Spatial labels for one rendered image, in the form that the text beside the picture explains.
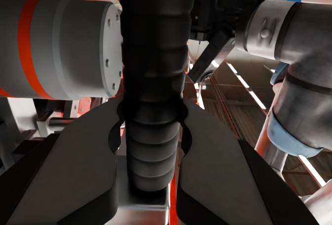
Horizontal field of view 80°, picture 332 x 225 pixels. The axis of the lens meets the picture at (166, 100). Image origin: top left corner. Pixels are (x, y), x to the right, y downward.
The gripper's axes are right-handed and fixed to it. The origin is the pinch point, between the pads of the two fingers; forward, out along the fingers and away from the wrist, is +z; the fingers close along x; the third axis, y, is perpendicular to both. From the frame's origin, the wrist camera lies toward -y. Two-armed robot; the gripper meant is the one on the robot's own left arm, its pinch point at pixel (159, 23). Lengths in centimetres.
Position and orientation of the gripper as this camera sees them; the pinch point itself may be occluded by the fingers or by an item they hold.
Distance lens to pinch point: 45.2
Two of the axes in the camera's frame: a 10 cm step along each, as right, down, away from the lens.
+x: -6.9, 3.1, -6.5
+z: -7.2, -3.7, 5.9
